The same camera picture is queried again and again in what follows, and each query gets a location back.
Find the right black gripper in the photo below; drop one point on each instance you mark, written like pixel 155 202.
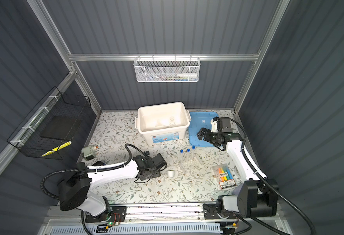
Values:
pixel 208 132

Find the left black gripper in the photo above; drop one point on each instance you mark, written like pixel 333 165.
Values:
pixel 158 175

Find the blue capped test tube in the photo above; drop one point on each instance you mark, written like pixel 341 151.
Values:
pixel 188 157
pixel 193 154
pixel 182 161

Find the small white ceramic crucible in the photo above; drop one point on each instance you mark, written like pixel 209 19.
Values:
pixel 171 173

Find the white plastic storage bin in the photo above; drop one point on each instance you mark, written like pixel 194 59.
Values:
pixel 147 116

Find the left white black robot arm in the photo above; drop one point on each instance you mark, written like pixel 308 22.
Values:
pixel 76 189

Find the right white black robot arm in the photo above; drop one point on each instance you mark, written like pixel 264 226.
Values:
pixel 252 198

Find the clear plastic well plate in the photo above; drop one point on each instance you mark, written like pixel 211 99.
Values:
pixel 197 166

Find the floral patterned table mat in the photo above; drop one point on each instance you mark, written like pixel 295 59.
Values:
pixel 115 136

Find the pack of coloured markers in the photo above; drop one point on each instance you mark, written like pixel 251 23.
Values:
pixel 224 176

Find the white bottle in basket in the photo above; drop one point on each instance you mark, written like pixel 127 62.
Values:
pixel 187 75

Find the grey green box device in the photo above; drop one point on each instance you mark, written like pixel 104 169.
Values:
pixel 89 152

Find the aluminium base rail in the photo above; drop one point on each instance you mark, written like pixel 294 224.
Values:
pixel 143 213

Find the white wire mesh basket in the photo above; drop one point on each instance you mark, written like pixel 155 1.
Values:
pixel 165 71

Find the black wire wall basket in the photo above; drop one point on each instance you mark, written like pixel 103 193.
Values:
pixel 51 130

